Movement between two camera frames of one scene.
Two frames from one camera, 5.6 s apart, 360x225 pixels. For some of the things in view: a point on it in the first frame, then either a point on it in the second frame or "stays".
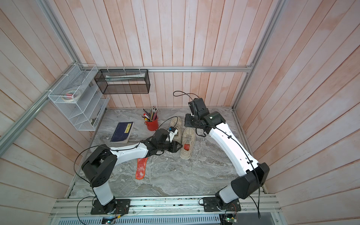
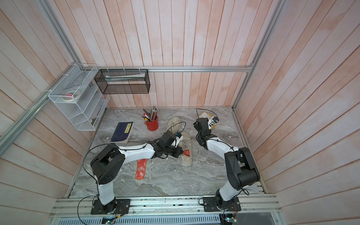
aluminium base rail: [258, 206] stays
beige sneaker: [176, 122] stays
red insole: [140, 169] stays
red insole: [186, 146] -> [186, 152]
